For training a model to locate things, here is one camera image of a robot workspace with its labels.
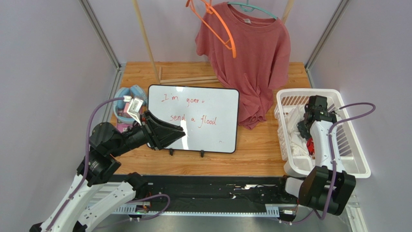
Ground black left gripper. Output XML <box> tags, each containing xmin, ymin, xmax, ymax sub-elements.
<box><xmin>110</xmin><ymin>109</ymin><xmax>186</xmax><ymax>157</ymax></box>

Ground white Coca-Cola t-shirt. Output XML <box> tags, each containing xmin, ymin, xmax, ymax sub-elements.
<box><xmin>284</xmin><ymin>105</ymin><xmax>309</xmax><ymax>156</ymax></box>

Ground red t-shirt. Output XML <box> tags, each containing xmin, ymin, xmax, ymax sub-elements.
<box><xmin>195</xmin><ymin>2</ymin><xmax>291</xmax><ymax>130</ymax></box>

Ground orange plastic hanger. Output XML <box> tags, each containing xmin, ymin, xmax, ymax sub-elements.
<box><xmin>185</xmin><ymin>0</ymin><xmax>237</xmax><ymax>58</ymax></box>

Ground teal plastic hanger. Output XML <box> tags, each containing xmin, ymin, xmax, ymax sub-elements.
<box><xmin>227</xmin><ymin>0</ymin><xmax>278</xmax><ymax>20</ymax></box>

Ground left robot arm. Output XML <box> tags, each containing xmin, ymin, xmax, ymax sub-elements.
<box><xmin>30</xmin><ymin>111</ymin><xmax>186</xmax><ymax>232</ymax></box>

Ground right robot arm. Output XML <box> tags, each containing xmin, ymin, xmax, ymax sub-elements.
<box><xmin>285</xmin><ymin>95</ymin><xmax>356</xmax><ymax>216</ymax></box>

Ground red item in basket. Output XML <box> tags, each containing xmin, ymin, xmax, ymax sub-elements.
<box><xmin>306</xmin><ymin>138</ymin><xmax>315</xmax><ymax>156</ymax></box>

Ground pink box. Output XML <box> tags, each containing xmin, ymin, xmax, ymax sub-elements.
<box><xmin>114</xmin><ymin>105</ymin><xmax>142</xmax><ymax>132</ymax></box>

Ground white plastic laundry basket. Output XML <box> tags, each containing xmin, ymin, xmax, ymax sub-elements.
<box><xmin>274</xmin><ymin>88</ymin><xmax>371</xmax><ymax>178</ymax></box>

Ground light blue headphones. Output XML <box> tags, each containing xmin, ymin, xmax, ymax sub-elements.
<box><xmin>113</xmin><ymin>85</ymin><xmax>148</xmax><ymax>125</ymax></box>

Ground white dry-erase board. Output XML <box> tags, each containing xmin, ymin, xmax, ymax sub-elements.
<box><xmin>147</xmin><ymin>85</ymin><xmax>240</xmax><ymax>154</ymax></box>

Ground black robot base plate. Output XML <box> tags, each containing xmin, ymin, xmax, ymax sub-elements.
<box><xmin>132</xmin><ymin>175</ymin><xmax>297</xmax><ymax>214</ymax></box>

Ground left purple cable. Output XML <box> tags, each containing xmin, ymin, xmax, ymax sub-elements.
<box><xmin>45</xmin><ymin>96</ymin><xmax>171</xmax><ymax>231</ymax></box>

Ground purple cable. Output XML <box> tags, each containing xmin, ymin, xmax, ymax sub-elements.
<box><xmin>45</xmin><ymin>96</ymin><xmax>171</xmax><ymax>231</ymax></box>
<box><xmin>278</xmin><ymin>102</ymin><xmax>377</xmax><ymax>225</ymax></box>

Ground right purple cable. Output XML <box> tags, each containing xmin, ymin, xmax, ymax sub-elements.
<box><xmin>278</xmin><ymin>102</ymin><xmax>377</xmax><ymax>225</ymax></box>

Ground aluminium rail frame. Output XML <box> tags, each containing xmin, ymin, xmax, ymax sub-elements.
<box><xmin>58</xmin><ymin>180</ymin><xmax>368</xmax><ymax>232</ymax></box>

